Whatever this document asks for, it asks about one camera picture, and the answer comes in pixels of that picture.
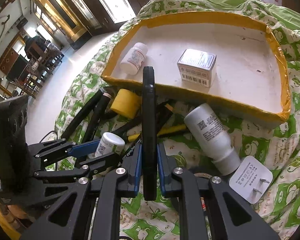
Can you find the white bottle green label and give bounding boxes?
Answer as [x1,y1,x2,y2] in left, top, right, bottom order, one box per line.
[95,132,125,157]

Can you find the white power adapter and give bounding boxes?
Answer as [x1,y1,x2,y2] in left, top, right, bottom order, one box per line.
[229,156,273,204]

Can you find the long black tube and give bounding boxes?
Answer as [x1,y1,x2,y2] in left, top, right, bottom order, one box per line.
[61,88,106,140]

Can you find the large white bottle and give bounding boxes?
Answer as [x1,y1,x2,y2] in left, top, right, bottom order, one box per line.
[184,103,241,176]

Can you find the long black pen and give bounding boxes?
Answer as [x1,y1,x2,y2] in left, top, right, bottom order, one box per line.
[142,66,158,201]

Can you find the white bottle red label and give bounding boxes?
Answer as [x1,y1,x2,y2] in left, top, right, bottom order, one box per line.
[120,42,148,75]

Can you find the white medicine box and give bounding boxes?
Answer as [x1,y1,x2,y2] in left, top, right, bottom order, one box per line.
[177,49,217,88]

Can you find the black marker orange ends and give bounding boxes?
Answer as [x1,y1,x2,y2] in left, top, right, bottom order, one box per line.
[112,116,141,137]

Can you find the black electrical tape roll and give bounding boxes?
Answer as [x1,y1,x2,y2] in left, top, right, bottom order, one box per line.
[193,172,214,212]

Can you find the left hand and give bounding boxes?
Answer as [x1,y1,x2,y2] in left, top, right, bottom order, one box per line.
[0,203,34,239]

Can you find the yellow black pen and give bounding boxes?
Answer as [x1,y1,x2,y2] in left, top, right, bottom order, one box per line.
[125,124,187,142]

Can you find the green patterned quilt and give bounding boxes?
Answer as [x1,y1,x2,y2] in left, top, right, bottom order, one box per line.
[55,0,300,239]

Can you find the wooden chairs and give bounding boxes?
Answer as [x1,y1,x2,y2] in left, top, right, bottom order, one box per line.
[6,35,64,98]

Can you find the wooden doors with glass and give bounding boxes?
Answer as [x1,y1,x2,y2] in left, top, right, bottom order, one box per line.
[33,0,149,49]

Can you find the yellow taped foam tray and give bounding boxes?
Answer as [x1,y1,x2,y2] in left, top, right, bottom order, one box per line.
[102,11,291,128]

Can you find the black cable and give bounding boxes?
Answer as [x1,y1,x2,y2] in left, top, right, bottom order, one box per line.
[38,129,56,144]

